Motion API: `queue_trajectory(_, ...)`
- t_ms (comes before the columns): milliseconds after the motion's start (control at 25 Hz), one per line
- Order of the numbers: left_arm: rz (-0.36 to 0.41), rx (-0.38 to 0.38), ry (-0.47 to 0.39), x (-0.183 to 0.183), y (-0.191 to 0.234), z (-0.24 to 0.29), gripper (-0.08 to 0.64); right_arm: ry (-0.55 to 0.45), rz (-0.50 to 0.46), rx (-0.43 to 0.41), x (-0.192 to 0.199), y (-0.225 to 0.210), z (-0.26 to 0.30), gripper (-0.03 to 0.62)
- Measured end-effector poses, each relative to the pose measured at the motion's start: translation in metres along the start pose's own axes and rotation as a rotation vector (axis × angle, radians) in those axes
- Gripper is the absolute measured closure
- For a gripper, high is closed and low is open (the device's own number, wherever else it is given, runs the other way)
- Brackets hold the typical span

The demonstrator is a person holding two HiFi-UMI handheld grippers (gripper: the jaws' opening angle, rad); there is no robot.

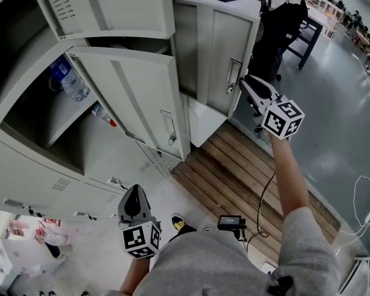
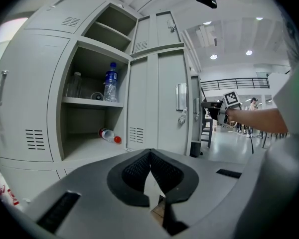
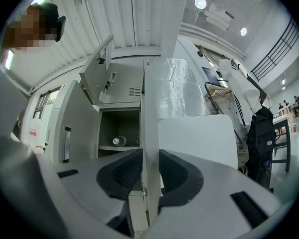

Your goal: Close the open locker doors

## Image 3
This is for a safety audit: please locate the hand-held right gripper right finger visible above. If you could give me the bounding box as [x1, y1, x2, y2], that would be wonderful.
[149, 148, 283, 239]

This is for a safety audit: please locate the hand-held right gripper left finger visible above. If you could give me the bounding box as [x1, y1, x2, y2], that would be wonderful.
[53, 147, 144, 238]

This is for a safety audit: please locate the grey metal locker cabinet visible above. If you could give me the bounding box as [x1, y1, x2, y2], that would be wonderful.
[47, 58, 150, 236]

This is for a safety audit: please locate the white cap plastic bottle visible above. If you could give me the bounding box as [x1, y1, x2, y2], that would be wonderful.
[111, 135, 130, 147]

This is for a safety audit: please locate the black bag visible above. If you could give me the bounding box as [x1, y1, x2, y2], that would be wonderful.
[249, 155, 275, 190]

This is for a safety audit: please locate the black backpack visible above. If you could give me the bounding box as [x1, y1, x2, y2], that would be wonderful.
[246, 106, 276, 156]

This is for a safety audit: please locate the black metal clothes rack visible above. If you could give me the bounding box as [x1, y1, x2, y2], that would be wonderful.
[204, 80, 234, 116]

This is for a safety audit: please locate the silver foil sheet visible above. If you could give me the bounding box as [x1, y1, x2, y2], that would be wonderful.
[155, 58, 211, 120]

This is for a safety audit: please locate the white panel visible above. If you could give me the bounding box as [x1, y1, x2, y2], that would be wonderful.
[27, 106, 52, 149]

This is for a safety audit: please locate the dark blue poster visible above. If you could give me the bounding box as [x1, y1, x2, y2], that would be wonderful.
[201, 66, 224, 84]

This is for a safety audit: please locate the wooden shelf unit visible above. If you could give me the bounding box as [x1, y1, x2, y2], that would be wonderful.
[278, 106, 299, 134]

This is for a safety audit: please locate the person's grey sweatshirt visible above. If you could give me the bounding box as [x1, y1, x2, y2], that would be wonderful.
[0, 58, 53, 239]

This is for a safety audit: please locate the black metal railing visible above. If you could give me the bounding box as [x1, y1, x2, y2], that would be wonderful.
[250, 16, 299, 82]

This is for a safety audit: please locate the long ceiling light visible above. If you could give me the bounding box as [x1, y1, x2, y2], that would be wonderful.
[4, 50, 14, 71]

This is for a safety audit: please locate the person's head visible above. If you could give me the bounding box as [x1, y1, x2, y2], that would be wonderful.
[2, 2, 60, 52]

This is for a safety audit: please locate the black window frame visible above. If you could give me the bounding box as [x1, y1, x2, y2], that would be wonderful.
[31, 85, 65, 120]

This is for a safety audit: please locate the black head-worn camera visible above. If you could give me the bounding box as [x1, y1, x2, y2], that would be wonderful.
[55, 15, 67, 43]

